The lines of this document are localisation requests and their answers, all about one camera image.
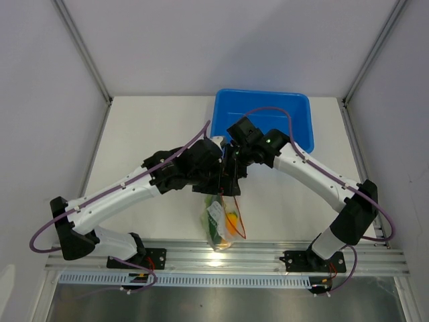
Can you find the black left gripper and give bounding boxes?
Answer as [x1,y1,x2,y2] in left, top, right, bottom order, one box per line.
[189,158,240,197]

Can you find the yellow orange mango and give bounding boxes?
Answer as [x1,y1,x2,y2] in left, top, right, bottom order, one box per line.
[225,211,239,235]

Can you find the clear zip bag orange zipper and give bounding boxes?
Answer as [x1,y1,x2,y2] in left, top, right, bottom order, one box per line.
[200,194,247,252]

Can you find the green cucumber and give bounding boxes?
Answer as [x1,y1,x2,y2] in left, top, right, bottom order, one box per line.
[205,195,222,245]

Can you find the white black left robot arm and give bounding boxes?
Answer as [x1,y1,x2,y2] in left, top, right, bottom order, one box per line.
[50,136,225,268]

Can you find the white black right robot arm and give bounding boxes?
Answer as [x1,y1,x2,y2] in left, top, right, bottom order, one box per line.
[227,117,378,271]

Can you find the blue plastic bin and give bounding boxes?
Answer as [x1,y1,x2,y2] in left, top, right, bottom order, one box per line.
[210,89,314,153]

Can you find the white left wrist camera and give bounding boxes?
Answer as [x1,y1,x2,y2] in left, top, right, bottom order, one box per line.
[210,136,227,150]

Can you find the aluminium mounting rail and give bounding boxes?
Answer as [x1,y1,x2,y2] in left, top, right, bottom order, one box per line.
[45,238,412,278]

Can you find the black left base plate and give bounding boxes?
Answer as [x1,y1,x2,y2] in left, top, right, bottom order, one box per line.
[107,248,167,270]

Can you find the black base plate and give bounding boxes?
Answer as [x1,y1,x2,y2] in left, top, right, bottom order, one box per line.
[107,248,167,270]
[279,250,347,273]

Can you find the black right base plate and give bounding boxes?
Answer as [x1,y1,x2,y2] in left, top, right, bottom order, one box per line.
[279,250,347,273]

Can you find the white slotted cable duct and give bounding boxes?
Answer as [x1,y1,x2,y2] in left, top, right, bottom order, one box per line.
[58,272,312,289]

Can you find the left aluminium frame post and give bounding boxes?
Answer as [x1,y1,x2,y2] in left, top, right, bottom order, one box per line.
[51,0,113,105]

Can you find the aluminium frame post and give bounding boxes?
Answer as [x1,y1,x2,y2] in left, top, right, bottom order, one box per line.
[342,0,412,108]
[51,0,113,105]

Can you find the right aluminium frame post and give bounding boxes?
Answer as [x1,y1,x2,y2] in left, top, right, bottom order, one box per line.
[342,0,412,108]

